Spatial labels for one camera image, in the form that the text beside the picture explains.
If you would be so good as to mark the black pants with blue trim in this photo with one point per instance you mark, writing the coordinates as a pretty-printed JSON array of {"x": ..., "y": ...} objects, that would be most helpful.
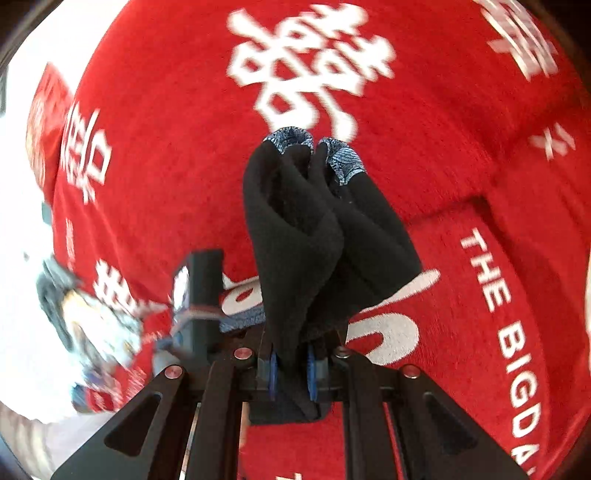
[{"x": 295, "y": 240}]

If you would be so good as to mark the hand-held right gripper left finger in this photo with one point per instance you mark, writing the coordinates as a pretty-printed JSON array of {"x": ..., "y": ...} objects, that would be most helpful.
[{"x": 271, "y": 376}]

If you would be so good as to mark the red printed blanket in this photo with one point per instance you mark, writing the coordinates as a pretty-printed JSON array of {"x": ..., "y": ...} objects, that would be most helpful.
[{"x": 161, "y": 138}]

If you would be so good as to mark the white floral cloth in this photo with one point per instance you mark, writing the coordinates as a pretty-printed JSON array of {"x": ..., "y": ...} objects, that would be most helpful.
[{"x": 92, "y": 323}]

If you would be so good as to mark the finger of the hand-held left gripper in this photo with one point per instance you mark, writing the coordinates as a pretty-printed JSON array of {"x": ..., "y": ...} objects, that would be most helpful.
[{"x": 207, "y": 286}]

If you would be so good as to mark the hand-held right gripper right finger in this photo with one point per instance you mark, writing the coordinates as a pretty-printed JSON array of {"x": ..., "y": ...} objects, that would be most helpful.
[{"x": 311, "y": 374}]

